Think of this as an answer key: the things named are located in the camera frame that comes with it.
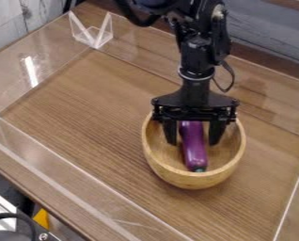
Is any purple toy eggplant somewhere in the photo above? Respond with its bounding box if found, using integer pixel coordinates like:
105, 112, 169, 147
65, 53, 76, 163
179, 120, 207, 172

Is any yellow warning label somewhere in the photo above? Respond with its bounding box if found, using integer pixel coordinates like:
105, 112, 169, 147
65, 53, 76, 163
32, 208, 51, 229

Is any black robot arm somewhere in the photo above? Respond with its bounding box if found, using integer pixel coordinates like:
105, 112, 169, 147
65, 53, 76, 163
115, 0, 239, 145

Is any clear acrylic corner bracket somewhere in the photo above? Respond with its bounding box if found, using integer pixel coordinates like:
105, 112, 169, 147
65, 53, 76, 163
68, 11, 113, 49

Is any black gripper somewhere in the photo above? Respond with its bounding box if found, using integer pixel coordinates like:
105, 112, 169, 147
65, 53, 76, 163
151, 69, 239, 146

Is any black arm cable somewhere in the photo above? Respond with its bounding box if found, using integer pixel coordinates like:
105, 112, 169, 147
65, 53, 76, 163
209, 59, 237, 93

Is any clear acrylic tray wall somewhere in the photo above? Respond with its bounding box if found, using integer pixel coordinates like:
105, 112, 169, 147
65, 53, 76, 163
0, 117, 191, 241

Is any brown wooden bowl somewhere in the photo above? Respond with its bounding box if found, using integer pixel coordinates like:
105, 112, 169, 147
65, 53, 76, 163
140, 115, 245, 190

